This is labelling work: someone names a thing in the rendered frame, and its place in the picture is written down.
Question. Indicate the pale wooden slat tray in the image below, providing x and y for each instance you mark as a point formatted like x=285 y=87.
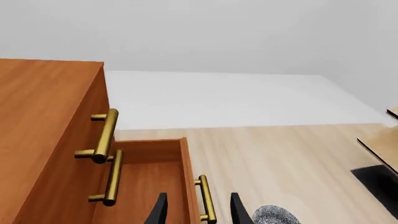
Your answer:
x=384 y=144

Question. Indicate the grey patterned bowl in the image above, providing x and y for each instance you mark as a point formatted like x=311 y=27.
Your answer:
x=275 y=215

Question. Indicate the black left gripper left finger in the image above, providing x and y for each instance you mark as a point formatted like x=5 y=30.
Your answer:
x=159 y=213

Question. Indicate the orange wooden cabinet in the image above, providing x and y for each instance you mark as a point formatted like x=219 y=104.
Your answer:
x=37 y=105

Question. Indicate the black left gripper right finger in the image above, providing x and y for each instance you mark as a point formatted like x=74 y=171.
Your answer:
x=238 y=213

